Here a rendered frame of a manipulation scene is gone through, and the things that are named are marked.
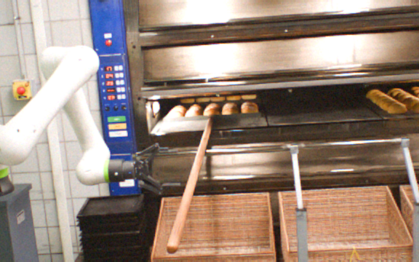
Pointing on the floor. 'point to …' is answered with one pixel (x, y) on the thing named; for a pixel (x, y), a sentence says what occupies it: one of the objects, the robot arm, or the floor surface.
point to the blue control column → (103, 8)
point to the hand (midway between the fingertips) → (175, 168)
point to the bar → (300, 187)
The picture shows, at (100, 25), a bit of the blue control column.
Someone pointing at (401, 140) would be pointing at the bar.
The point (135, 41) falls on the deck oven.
